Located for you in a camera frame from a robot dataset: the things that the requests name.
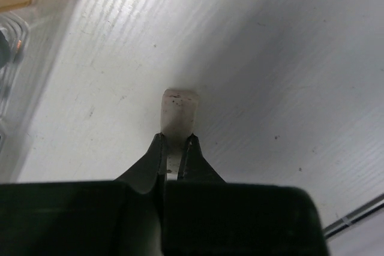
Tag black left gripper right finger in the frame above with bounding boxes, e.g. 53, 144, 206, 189
163, 135, 329, 255

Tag clear plastic bin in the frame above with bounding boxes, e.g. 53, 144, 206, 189
0, 10, 34, 161

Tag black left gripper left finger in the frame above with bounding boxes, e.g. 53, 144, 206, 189
1, 134, 165, 255

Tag grey white eraser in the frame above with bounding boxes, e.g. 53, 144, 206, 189
160, 89, 199, 180

